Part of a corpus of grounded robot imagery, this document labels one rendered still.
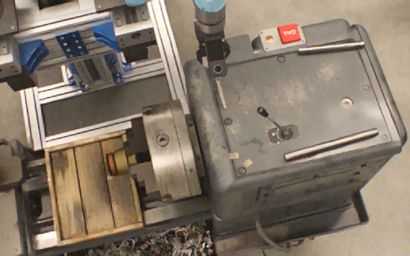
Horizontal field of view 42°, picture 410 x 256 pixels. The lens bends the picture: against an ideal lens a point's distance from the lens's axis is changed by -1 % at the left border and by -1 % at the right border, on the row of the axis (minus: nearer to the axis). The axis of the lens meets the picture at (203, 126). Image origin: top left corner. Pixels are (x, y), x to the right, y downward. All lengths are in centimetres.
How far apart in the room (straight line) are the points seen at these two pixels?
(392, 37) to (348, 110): 171
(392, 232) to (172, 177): 155
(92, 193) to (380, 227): 154
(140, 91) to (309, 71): 132
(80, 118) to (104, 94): 18
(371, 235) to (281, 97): 139
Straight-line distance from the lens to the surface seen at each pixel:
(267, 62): 165
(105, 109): 278
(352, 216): 227
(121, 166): 169
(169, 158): 157
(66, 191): 196
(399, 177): 296
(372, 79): 168
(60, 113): 283
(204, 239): 217
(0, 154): 199
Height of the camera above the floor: 270
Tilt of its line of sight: 69 degrees down
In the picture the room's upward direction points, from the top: 5 degrees counter-clockwise
